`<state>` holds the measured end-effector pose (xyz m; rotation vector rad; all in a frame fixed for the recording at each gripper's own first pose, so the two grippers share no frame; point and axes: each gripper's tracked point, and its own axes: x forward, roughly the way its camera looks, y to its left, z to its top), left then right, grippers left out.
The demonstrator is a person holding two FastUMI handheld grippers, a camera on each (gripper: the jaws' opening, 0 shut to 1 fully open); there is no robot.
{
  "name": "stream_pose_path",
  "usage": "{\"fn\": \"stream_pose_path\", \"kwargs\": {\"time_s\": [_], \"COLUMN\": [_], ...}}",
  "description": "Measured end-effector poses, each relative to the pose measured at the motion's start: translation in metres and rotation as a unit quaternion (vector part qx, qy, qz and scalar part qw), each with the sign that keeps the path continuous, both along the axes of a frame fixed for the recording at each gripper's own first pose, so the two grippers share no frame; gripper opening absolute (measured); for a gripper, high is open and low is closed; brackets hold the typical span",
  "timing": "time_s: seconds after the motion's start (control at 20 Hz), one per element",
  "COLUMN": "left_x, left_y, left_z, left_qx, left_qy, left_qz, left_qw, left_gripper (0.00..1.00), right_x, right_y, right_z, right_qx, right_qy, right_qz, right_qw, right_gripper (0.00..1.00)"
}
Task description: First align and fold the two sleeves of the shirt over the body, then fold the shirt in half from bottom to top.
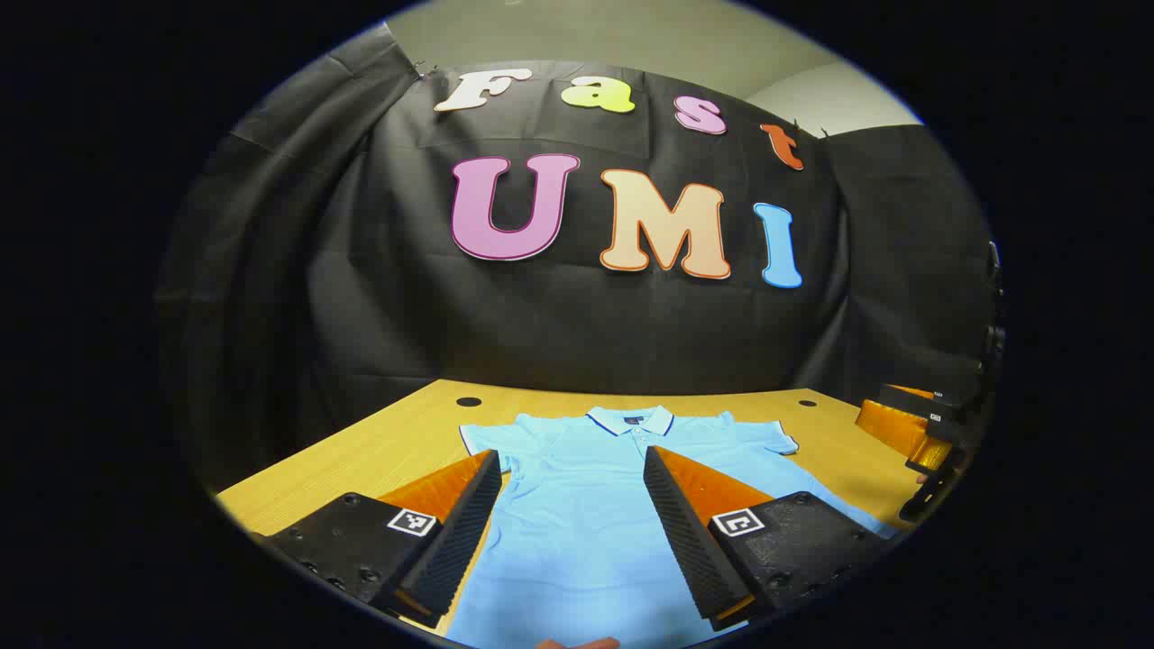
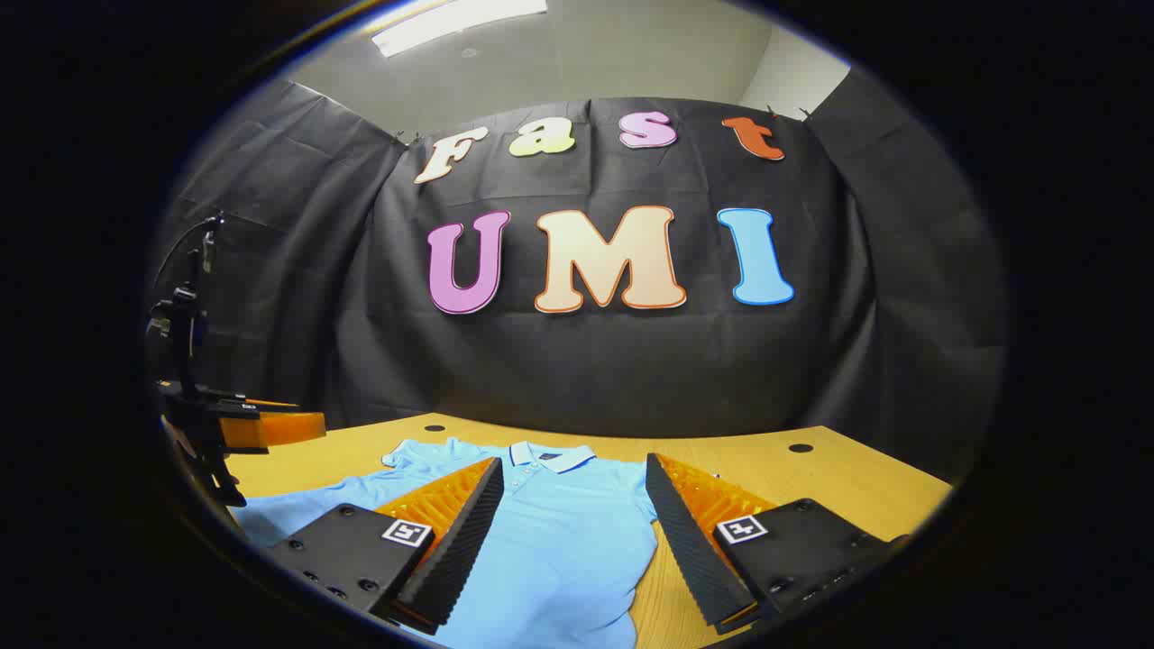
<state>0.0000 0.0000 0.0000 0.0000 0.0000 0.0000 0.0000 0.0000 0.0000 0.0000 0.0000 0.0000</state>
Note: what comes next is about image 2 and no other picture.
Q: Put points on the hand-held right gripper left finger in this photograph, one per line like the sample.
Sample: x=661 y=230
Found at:
x=455 y=550

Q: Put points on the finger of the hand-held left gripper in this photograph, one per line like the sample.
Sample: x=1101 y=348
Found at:
x=275 y=425

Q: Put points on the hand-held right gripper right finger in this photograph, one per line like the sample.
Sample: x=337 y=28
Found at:
x=694 y=550

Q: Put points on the light blue T-shirt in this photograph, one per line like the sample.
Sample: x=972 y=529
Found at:
x=559 y=541

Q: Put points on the black backdrop cloth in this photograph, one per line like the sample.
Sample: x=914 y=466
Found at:
x=613 y=370

